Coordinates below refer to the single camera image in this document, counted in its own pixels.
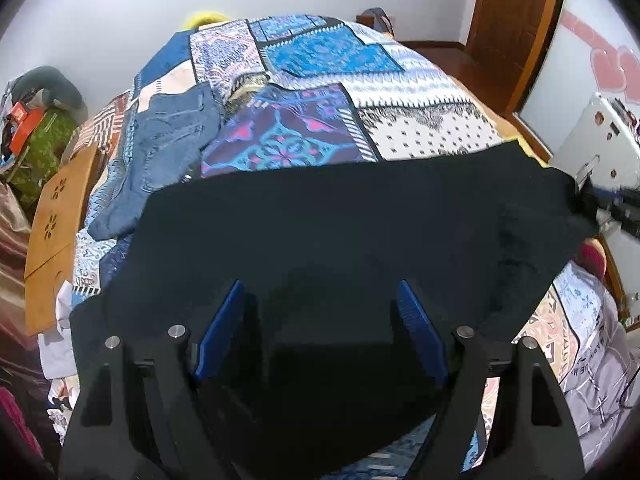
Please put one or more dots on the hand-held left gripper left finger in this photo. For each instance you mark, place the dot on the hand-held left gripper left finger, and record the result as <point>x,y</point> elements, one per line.
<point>220,330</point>

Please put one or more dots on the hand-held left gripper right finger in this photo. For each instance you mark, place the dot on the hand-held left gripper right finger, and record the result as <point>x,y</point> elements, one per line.
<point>420,330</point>

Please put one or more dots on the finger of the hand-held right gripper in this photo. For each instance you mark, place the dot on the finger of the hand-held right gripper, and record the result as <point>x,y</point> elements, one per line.
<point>612,205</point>

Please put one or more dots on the black pants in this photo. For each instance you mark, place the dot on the black pants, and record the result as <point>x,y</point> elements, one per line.
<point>325,220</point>

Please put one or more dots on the wardrobe door with heart stickers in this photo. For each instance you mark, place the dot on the wardrobe door with heart stickers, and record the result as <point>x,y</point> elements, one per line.
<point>590,35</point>

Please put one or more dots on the wooden door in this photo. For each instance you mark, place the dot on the wooden door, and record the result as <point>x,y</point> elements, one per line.
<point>505,5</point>

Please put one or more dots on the white crumpled cloth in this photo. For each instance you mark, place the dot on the white crumpled cloth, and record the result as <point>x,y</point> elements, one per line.
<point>57,330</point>

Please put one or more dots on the grey printed quilt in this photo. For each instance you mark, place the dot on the grey printed quilt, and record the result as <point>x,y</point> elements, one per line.
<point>600,375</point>

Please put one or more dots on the wooden folding table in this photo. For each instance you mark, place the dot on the wooden folding table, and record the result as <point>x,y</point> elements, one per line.
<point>55,240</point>

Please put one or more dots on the blue jeans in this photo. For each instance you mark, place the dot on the blue jeans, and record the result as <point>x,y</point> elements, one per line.
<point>170,130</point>

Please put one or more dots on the orange striped blanket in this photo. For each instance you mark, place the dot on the orange striped blanket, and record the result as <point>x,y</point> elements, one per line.
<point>102,125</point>

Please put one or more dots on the dark backpack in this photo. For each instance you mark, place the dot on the dark backpack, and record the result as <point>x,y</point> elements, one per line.
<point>376,17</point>

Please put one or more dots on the green cloth covered pile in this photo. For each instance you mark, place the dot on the green cloth covered pile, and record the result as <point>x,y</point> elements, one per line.
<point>42,150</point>

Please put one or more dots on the orange box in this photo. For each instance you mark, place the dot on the orange box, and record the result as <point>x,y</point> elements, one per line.
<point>24,120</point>

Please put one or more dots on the patchwork printed blanket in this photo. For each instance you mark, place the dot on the patchwork printed blanket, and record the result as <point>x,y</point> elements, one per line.
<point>310,55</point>

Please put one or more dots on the grey plush toy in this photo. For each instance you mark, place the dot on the grey plush toy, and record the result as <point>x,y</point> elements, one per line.
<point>55,85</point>

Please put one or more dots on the yellow curved board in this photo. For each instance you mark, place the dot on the yellow curved board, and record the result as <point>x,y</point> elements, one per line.
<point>202,16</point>

